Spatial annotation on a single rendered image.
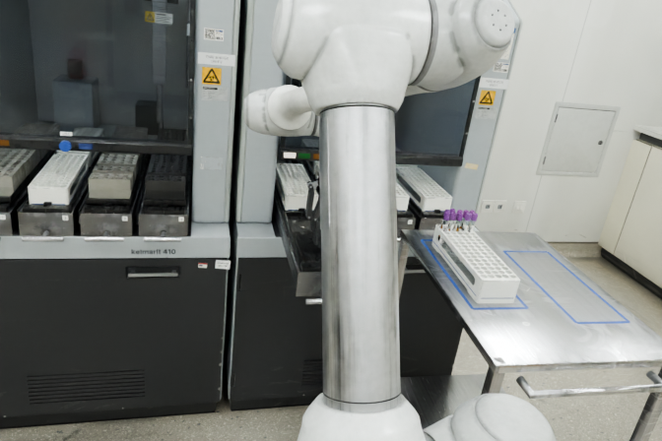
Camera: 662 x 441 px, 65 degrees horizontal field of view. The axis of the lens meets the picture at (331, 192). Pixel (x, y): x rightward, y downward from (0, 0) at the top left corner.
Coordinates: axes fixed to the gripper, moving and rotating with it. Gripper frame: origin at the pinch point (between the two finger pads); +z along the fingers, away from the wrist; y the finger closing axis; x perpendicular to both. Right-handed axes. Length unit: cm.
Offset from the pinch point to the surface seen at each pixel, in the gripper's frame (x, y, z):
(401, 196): -22.6, -29.6, -1.4
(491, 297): 31.3, -32.7, 0.9
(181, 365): -18, 38, 58
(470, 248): 15.8, -34.2, -3.5
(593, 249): -137, -224, 83
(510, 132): -138, -141, 6
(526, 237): -2, -64, 3
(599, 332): 44, -53, 2
